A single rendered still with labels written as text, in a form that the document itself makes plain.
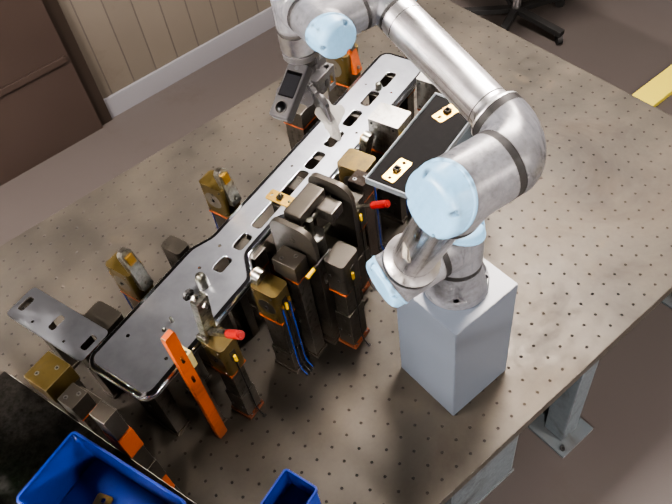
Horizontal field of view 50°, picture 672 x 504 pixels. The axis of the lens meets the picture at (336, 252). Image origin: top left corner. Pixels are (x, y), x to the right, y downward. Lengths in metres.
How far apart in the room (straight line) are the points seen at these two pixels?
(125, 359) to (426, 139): 0.94
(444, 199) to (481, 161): 0.08
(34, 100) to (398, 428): 2.63
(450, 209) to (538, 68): 1.88
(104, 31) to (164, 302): 2.29
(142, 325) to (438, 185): 1.04
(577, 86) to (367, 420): 1.50
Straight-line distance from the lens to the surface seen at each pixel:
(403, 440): 1.93
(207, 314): 1.65
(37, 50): 3.80
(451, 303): 1.62
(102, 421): 1.53
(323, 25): 1.25
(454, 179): 1.05
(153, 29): 4.09
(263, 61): 4.24
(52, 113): 3.97
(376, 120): 2.05
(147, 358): 1.82
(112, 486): 1.66
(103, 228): 2.57
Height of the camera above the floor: 2.46
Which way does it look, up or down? 51 degrees down
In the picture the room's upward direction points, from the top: 10 degrees counter-clockwise
